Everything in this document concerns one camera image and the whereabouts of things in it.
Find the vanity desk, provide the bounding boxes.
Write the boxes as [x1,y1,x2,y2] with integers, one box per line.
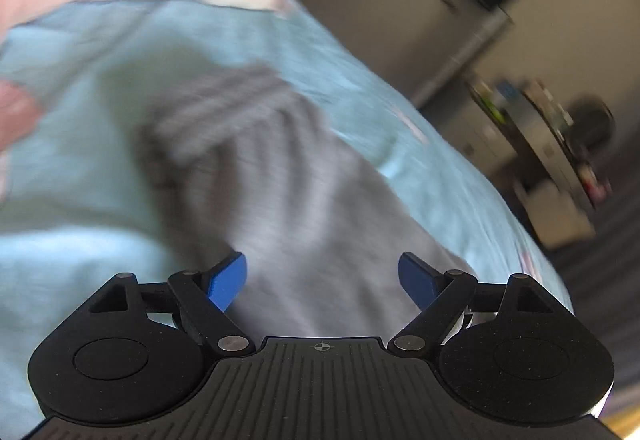
[466,78,610,213]

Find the round vanity mirror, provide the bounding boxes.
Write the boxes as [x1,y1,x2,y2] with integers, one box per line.
[565,95,616,159]

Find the white nightstand cabinet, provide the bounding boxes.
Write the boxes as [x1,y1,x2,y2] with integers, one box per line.
[423,86,516,177]

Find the light blue bed sheet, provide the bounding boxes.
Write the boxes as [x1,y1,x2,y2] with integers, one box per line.
[1,0,570,439]

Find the grey pants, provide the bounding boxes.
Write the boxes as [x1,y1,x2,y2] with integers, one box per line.
[138,66,466,340]

